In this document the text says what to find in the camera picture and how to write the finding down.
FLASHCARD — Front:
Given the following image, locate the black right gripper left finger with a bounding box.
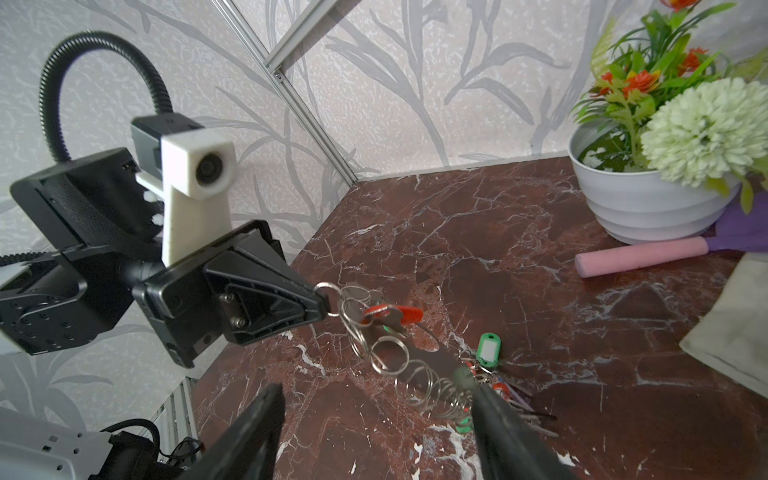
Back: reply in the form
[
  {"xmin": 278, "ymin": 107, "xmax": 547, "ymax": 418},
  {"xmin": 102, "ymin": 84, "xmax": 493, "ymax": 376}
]
[{"xmin": 179, "ymin": 383, "xmax": 285, "ymax": 480}]

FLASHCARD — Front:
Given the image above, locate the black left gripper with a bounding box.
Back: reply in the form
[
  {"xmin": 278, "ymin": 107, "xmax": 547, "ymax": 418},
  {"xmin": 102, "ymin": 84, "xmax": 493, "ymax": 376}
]
[{"xmin": 132, "ymin": 220, "xmax": 330, "ymax": 368}]

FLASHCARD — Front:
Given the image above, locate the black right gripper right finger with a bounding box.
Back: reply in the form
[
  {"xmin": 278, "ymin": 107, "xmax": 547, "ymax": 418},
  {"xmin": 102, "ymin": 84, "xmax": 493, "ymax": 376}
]
[{"xmin": 471, "ymin": 385, "xmax": 576, "ymax": 480}]

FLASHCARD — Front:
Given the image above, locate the red tag key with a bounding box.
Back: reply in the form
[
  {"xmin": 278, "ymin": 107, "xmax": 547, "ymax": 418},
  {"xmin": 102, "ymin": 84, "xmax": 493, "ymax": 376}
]
[{"xmin": 363, "ymin": 304, "xmax": 424, "ymax": 328}]

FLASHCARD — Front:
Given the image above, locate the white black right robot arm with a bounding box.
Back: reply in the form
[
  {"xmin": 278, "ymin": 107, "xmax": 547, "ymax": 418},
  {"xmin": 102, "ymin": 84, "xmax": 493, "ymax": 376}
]
[{"xmin": 1, "ymin": 384, "xmax": 575, "ymax": 479}]

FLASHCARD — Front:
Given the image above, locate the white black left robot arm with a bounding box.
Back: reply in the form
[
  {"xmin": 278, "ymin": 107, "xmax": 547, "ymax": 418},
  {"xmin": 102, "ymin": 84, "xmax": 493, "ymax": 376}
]
[{"xmin": 1, "ymin": 148, "xmax": 331, "ymax": 368}]

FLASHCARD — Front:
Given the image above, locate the green key tag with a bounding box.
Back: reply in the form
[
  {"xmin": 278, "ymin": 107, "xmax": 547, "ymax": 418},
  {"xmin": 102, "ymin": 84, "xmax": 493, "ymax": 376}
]
[{"xmin": 475, "ymin": 332, "xmax": 502, "ymax": 370}]

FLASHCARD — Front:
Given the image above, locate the beige grey garden glove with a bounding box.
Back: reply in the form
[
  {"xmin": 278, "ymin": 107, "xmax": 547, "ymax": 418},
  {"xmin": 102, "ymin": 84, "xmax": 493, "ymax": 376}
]
[{"xmin": 680, "ymin": 253, "xmax": 767, "ymax": 397}]

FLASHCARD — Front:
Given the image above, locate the white flower pot with plant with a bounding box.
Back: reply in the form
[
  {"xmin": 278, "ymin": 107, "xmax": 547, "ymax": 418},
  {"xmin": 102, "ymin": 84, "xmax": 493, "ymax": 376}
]
[{"xmin": 569, "ymin": 1, "xmax": 767, "ymax": 245}]

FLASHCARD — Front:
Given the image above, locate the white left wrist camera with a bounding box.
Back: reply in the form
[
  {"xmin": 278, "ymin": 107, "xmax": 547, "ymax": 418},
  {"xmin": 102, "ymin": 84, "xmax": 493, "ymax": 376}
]
[{"xmin": 131, "ymin": 113, "xmax": 238, "ymax": 267}]

